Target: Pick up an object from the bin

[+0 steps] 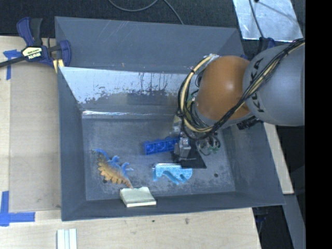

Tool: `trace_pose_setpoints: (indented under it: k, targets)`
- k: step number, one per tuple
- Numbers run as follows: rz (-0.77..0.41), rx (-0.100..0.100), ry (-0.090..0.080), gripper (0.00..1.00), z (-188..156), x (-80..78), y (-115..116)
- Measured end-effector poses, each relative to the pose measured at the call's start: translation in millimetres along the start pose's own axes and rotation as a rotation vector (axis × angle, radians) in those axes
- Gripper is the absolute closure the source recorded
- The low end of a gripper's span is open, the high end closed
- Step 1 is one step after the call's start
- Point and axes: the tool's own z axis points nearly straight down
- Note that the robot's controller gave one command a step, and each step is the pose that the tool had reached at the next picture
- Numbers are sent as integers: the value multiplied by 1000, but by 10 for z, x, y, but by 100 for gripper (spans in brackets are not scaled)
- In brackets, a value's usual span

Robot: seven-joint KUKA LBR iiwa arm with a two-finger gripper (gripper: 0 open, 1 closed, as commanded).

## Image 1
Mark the black flat triangular piece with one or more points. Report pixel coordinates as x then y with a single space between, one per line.
196 162

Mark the dark blue flat toy brick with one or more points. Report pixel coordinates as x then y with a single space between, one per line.
158 146

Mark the light blue foam shape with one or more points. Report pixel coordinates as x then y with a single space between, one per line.
169 172

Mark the grey metal bin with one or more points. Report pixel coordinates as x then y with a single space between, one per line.
135 128

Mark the pale yellow notepad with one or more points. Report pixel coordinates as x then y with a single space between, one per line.
137 196

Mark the blue and orange toy dinosaur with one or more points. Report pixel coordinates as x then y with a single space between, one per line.
112 170

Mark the pale wood board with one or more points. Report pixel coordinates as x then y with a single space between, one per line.
33 139

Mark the black cylinder on white bracket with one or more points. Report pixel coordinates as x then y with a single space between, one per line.
248 123

